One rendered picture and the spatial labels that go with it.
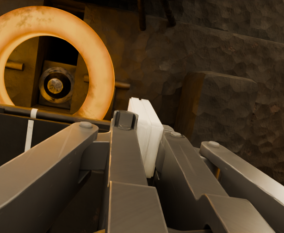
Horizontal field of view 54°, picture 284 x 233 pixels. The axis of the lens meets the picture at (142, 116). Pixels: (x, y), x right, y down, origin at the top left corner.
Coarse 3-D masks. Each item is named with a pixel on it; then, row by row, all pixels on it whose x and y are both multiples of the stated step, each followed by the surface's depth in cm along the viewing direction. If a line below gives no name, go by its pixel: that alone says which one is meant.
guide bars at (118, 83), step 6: (6, 66) 41; (12, 66) 41; (18, 66) 41; (24, 66) 42; (84, 78) 42; (120, 84) 43; (126, 84) 43; (114, 90) 43; (36, 108) 41; (72, 114) 41; (108, 114) 44; (108, 120) 42
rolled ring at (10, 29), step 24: (0, 24) 34; (24, 24) 35; (48, 24) 35; (72, 24) 35; (0, 48) 35; (96, 48) 36; (0, 72) 37; (96, 72) 36; (0, 96) 36; (96, 96) 37
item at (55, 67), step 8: (48, 64) 46; (56, 64) 46; (64, 64) 46; (72, 64) 53; (48, 72) 46; (64, 72) 46; (72, 72) 46; (40, 80) 46; (72, 80) 46; (40, 88) 46; (72, 88) 46; (40, 96) 46; (48, 96) 46; (40, 104) 47; (48, 104) 47; (56, 104) 47; (64, 104) 47
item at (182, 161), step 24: (168, 144) 13; (168, 168) 12; (192, 168) 10; (168, 192) 11; (192, 192) 8; (216, 192) 9; (168, 216) 11; (192, 216) 8; (216, 216) 7; (240, 216) 7
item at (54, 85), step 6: (54, 72) 46; (48, 78) 45; (54, 78) 44; (60, 78) 45; (66, 78) 46; (48, 84) 44; (54, 84) 44; (60, 84) 44; (66, 84) 45; (48, 90) 44; (54, 90) 44; (60, 90) 44; (66, 90) 46; (54, 96) 46; (60, 96) 46
